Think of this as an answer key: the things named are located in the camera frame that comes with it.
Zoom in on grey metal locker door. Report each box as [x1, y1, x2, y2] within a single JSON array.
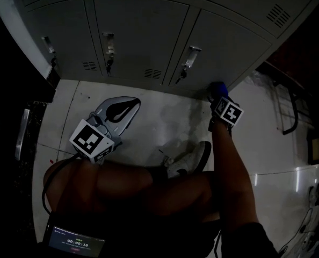
[[168, 9, 273, 92]]

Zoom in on grey metal lockers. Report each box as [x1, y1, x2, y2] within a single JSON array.
[[0, 0, 319, 96]]

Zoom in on silver recessed door handle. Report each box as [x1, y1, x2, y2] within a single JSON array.
[[41, 35, 55, 54], [181, 46, 202, 68], [101, 32, 116, 55]]

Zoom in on silver metal bar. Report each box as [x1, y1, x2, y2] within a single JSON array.
[[15, 108, 31, 161]]

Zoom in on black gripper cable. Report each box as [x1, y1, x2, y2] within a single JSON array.
[[214, 230, 223, 258], [41, 153, 85, 214]]

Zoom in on black metal tube frame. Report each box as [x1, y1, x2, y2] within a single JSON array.
[[272, 76, 313, 136]]

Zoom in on blue cloth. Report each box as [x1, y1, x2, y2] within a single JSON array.
[[209, 81, 229, 99]]

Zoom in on person's right leg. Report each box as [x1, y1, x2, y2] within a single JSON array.
[[143, 170, 223, 223]]

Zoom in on black box with yellow panels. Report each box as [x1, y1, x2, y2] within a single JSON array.
[[307, 134, 319, 166]]

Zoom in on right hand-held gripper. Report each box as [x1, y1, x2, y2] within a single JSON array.
[[207, 95, 244, 131]]

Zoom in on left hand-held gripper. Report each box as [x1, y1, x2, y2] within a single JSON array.
[[69, 96, 141, 164]]

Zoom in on person's left forearm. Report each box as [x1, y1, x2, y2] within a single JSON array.
[[43, 159, 103, 214]]

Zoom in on thin black cable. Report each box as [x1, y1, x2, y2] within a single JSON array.
[[279, 207, 314, 255]]

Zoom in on black phone with lit screen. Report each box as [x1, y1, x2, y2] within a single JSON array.
[[43, 219, 106, 258]]

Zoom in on white sneaker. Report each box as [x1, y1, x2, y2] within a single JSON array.
[[163, 140, 212, 179]]

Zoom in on person's right forearm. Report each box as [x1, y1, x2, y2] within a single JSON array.
[[210, 117, 259, 225]]

